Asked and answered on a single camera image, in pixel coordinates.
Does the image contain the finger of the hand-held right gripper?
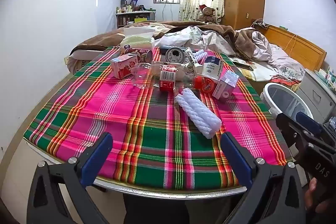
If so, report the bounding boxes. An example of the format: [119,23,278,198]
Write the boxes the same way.
[276,113,310,146]
[296,112,336,147]

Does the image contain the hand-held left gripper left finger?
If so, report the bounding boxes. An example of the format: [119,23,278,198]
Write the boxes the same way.
[26,132,114,224]

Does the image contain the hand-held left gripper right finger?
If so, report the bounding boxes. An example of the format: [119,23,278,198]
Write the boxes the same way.
[220,132,306,224]

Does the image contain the white round waste bin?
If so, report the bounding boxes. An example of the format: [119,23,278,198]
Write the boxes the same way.
[264,82,314,122]

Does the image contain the large white twisted foam roll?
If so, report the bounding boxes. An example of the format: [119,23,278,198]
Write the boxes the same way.
[175,88,223,139]

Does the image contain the small pink white carton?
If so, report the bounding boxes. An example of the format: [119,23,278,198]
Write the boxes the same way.
[212,70,240,102]

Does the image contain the white blue milk carton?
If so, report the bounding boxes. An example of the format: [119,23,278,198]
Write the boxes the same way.
[201,55,223,80]

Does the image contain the pink milk carton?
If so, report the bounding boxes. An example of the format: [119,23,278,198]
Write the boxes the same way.
[110,53,139,80]

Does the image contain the clear plastic bottle red label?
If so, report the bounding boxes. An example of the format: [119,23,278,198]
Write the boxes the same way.
[130,61,196,93]

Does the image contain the small white twisted foam roll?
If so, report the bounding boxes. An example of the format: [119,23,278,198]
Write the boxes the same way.
[193,49,210,63]

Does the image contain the crushed red drink can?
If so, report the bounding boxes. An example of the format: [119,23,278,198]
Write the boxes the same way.
[125,48,154,63]

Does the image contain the silver tin can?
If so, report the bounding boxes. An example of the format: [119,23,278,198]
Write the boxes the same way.
[165,47,187,63]

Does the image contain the person's right hand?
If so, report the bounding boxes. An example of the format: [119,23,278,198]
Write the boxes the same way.
[304,178,328,216]

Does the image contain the grey drawer nightstand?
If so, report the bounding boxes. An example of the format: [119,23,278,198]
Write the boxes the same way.
[297,69,336,119]

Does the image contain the pink green plaid tablecloth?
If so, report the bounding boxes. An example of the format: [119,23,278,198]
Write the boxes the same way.
[23,46,288,188]

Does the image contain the bed with gold valance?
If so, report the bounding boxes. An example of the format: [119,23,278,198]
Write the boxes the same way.
[249,74,266,96]

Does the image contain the pile of boxes on nightstand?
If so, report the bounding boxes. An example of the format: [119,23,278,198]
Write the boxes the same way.
[318,67,336,88]

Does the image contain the white rose print bed cover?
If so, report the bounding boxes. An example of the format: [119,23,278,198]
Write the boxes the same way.
[228,56,265,81]

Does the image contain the pale floral bed sheet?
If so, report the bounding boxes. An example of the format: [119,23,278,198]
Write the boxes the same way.
[231,43,306,85]

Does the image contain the black phone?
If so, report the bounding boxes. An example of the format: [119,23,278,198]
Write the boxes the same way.
[234,61,254,70]

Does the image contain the wooden bed headboard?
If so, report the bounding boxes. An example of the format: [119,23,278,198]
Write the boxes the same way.
[252,24,327,72]

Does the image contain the pale crumpled quilt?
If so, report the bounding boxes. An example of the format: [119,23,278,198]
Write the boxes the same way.
[154,26,273,62]

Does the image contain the brown fleece blanket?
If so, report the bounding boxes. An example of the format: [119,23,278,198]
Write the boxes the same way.
[70,21,254,62]

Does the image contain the soft tissue pack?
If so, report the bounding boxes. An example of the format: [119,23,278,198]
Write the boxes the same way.
[119,27,155,54]

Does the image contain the teddy bear with red hat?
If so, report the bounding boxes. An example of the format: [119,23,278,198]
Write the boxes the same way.
[197,4,217,24]

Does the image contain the row of toiletry bottles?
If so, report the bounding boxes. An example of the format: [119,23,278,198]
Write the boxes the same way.
[116,0,153,13]

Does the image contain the yellow cable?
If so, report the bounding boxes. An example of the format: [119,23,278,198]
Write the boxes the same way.
[285,34,298,56]

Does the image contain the white wall shelf unit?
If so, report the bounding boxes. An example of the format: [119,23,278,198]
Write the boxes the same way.
[115,10,153,29]

